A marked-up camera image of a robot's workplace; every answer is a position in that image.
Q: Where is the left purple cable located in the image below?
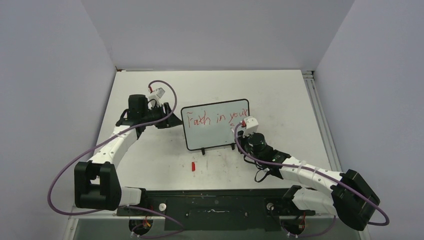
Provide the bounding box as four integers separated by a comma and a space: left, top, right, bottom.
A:
47, 80, 184, 239

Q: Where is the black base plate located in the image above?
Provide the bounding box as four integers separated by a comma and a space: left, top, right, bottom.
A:
117, 188, 320, 231

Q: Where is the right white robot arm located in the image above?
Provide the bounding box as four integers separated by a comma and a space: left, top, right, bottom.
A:
234, 131, 389, 231

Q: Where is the aluminium frame rail right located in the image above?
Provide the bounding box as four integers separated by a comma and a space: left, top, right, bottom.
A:
301, 70, 343, 172

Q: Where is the small black-framed whiteboard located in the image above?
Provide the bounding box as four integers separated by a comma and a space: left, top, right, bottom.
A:
180, 98, 250, 155

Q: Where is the aluminium frame rail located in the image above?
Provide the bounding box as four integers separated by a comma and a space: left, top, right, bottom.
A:
70, 210, 164, 220
301, 70, 343, 172

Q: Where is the purple cable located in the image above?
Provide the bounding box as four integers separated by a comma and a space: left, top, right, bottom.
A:
234, 120, 390, 239
47, 80, 184, 239

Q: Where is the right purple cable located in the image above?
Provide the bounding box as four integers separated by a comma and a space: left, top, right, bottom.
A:
234, 120, 390, 239

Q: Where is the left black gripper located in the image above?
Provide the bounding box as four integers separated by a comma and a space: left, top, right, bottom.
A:
141, 102, 182, 129

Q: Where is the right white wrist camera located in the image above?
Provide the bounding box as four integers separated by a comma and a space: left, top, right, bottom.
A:
241, 116, 259, 137

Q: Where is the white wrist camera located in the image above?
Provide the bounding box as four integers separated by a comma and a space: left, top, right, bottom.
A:
148, 87, 166, 105
241, 116, 259, 137

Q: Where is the aluminium frame rail front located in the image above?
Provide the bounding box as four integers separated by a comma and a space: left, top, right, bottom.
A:
70, 210, 164, 220

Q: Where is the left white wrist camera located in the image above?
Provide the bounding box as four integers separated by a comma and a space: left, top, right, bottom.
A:
148, 87, 166, 105

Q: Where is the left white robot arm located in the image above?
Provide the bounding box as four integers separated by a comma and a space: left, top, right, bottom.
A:
74, 94, 183, 216

